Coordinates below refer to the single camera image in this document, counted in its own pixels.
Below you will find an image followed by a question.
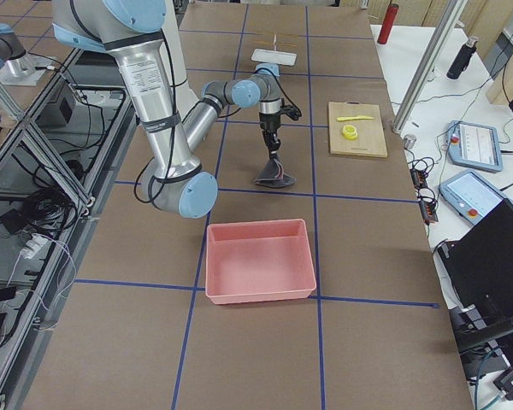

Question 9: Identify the black power strip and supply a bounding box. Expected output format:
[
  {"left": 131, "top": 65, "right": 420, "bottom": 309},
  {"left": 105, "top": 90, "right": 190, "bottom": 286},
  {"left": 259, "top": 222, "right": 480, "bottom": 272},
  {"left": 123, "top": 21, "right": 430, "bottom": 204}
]
[{"left": 410, "top": 169, "right": 439, "bottom": 226}]

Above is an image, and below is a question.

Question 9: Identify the grey cleaning cloth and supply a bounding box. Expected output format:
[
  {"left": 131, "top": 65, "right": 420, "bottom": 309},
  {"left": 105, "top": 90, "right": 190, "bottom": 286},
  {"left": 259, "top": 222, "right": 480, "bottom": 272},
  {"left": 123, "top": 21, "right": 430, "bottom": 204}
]
[{"left": 254, "top": 158, "right": 297, "bottom": 189}]

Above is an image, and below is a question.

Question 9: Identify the wooden cutting board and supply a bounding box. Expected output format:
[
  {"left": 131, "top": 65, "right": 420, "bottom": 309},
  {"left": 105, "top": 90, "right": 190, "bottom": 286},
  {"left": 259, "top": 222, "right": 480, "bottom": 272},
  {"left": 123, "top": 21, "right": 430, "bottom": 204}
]
[{"left": 327, "top": 102, "right": 388, "bottom": 158}]

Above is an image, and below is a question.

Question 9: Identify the pink plastic bin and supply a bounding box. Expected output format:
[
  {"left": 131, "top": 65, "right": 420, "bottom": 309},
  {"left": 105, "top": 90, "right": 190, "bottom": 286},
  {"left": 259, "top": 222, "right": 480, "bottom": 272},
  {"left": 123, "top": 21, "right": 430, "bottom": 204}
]
[{"left": 205, "top": 219, "right": 316, "bottom": 305}]

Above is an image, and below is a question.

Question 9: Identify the left wooden chopstick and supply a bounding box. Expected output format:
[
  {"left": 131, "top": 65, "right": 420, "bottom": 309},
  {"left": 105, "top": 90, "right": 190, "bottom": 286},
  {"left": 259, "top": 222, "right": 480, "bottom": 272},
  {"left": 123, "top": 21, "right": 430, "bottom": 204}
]
[{"left": 255, "top": 40, "right": 297, "bottom": 48}]

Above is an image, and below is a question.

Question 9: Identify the lower teach pendant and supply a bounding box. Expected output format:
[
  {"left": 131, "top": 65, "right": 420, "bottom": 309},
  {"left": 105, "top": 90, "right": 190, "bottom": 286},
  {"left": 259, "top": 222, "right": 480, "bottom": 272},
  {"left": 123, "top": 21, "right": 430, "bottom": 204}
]
[{"left": 439, "top": 170, "right": 507, "bottom": 225}]

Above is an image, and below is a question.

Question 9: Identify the upper teach pendant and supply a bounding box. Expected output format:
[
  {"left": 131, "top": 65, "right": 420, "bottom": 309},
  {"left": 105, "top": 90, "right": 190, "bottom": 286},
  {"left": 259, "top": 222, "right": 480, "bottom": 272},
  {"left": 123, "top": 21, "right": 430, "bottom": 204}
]
[{"left": 447, "top": 120, "right": 504, "bottom": 173}]

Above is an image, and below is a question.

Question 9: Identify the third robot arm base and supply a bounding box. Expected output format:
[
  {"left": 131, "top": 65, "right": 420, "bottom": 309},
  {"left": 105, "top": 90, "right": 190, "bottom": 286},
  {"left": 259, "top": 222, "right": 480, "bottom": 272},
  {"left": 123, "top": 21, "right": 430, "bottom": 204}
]
[{"left": 0, "top": 23, "right": 47, "bottom": 86}]

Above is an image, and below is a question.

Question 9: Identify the teach pendant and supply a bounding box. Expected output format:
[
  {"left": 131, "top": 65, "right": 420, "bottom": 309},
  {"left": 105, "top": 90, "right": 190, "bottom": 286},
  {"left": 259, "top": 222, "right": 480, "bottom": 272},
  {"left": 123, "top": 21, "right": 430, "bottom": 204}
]
[
  {"left": 447, "top": 120, "right": 504, "bottom": 173},
  {"left": 439, "top": 170, "right": 507, "bottom": 225}
]

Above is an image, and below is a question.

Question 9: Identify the aluminium frame post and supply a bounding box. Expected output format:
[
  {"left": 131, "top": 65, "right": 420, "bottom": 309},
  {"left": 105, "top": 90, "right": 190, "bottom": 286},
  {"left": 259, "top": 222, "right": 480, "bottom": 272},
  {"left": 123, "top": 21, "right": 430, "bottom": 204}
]
[{"left": 392, "top": 0, "right": 468, "bottom": 134}]

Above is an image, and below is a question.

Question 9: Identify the black water bottle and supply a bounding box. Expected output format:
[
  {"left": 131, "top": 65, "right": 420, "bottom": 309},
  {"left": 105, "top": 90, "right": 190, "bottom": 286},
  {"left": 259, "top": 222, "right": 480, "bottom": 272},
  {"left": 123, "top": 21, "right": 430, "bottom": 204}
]
[{"left": 446, "top": 36, "right": 479, "bottom": 79}]

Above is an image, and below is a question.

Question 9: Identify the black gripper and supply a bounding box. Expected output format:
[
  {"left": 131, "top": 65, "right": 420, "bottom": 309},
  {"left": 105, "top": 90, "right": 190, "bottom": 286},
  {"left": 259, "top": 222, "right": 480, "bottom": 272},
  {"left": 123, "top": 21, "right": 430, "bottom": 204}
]
[{"left": 259, "top": 98, "right": 302, "bottom": 161}]

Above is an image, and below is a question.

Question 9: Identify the black monitor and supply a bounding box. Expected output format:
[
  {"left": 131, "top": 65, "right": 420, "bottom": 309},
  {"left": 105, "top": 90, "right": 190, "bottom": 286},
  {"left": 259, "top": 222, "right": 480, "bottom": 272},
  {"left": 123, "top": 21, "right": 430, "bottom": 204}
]
[{"left": 439, "top": 199, "right": 513, "bottom": 366}]

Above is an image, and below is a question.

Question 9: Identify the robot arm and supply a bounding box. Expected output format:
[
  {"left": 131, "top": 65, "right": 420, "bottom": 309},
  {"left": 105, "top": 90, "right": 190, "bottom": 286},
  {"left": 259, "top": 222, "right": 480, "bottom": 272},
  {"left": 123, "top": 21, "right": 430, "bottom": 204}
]
[{"left": 52, "top": 1, "right": 302, "bottom": 219}]

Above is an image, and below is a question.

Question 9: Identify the white plastic tray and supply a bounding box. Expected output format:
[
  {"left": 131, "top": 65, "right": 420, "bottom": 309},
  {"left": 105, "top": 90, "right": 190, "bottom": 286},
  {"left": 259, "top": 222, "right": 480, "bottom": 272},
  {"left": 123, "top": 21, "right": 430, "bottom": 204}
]
[{"left": 251, "top": 49, "right": 298, "bottom": 67}]

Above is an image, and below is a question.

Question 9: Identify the red water bottle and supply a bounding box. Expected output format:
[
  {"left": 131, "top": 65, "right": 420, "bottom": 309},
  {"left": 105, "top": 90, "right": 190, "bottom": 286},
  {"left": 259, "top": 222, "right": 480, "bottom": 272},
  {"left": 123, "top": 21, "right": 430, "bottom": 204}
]
[{"left": 377, "top": 3, "right": 399, "bottom": 44}]

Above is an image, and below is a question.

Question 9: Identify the yellow plastic knife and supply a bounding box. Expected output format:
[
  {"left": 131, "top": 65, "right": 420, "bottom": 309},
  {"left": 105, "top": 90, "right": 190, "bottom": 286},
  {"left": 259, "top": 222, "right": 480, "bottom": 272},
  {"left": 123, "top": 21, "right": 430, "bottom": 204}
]
[{"left": 336, "top": 114, "right": 374, "bottom": 122}]

